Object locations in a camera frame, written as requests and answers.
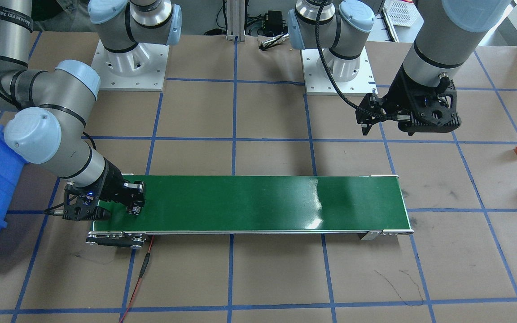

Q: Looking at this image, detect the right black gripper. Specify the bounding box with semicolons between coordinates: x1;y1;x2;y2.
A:
92;159;145;215

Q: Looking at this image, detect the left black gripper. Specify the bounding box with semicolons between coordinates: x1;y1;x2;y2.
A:
355;68;462;136

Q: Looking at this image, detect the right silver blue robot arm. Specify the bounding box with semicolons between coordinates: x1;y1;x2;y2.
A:
0;0;182;221

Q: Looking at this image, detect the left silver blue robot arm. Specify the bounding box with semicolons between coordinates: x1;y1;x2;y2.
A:
287;0;509;135

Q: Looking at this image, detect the green conveyor belt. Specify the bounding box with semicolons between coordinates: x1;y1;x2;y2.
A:
86;175;414;248

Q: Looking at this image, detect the white plastic basket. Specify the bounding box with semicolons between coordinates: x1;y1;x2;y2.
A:
384;0;421;27

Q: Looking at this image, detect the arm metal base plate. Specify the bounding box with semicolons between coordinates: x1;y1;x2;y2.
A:
300;47;378;96
92;41;170;92

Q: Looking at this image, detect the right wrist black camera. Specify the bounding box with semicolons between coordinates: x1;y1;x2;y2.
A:
43;181;111;221

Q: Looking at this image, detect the red black conveyor cable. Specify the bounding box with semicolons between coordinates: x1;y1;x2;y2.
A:
119;236;156;323

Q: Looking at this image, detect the aluminium frame post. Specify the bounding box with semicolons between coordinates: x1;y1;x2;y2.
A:
225;0;246;43

